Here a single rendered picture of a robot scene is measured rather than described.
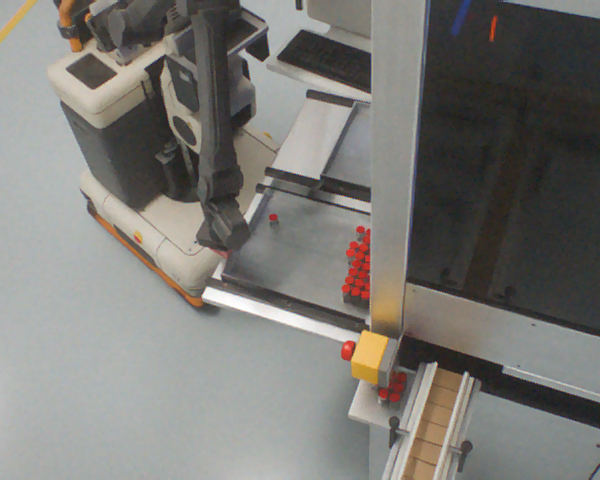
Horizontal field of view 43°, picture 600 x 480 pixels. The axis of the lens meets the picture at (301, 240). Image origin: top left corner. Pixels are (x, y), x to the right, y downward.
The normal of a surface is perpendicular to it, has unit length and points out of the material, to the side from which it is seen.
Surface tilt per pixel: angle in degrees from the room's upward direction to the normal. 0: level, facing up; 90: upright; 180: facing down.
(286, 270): 0
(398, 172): 90
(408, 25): 90
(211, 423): 0
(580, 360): 90
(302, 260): 0
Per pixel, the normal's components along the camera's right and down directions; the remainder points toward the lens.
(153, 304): -0.07, -0.57
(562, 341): -0.37, 0.77
